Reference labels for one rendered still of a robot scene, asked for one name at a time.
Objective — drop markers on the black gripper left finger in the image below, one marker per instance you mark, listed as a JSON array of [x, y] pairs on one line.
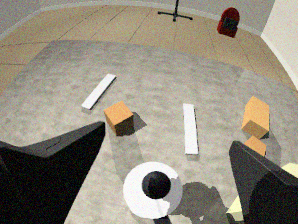
[[48, 175]]

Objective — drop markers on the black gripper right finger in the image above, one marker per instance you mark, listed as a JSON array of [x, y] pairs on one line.
[[268, 195]]

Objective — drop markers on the cream box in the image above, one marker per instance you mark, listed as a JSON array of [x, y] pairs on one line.
[[235, 211], [292, 168]]

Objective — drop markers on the white flat bar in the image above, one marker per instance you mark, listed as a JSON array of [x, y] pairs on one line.
[[93, 97], [190, 129]]

